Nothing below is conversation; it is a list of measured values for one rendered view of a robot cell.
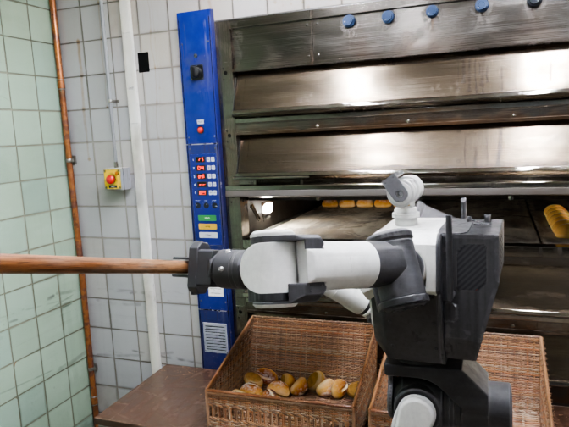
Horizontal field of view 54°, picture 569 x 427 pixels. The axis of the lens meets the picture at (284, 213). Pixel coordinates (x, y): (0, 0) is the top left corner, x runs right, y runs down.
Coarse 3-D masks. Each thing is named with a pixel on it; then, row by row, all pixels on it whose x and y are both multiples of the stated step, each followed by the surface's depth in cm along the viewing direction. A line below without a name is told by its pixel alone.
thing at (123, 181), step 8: (112, 168) 253; (120, 168) 251; (128, 168) 256; (104, 176) 254; (120, 176) 252; (128, 176) 256; (104, 184) 255; (112, 184) 254; (120, 184) 252; (128, 184) 256
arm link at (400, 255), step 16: (400, 240) 107; (384, 256) 103; (400, 256) 106; (416, 256) 109; (384, 272) 102; (400, 272) 105; (416, 272) 106; (384, 288) 106; (400, 288) 105; (416, 288) 105
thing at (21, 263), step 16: (0, 256) 81; (16, 256) 84; (32, 256) 87; (48, 256) 90; (64, 256) 94; (0, 272) 81; (16, 272) 84; (32, 272) 87; (48, 272) 90; (64, 272) 94; (80, 272) 97; (96, 272) 101; (112, 272) 105; (128, 272) 110; (144, 272) 115; (160, 272) 121; (176, 272) 127
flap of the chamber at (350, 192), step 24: (240, 192) 223; (264, 192) 219; (288, 192) 216; (312, 192) 212; (336, 192) 209; (360, 192) 206; (384, 192) 203; (432, 192) 197; (456, 192) 194; (480, 192) 191; (504, 192) 188; (528, 192) 186; (552, 192) 183
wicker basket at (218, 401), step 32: (256, 320) 241; (288, 320) 236; (320, 320) 232; (256, 352) 240; (288, 352) 235; (352, 352) 226; (224, 384) 215; (224, 416) 200; (256, 416) 208; (288, 416) 191; (320, 416) 188; (352, 416) 183
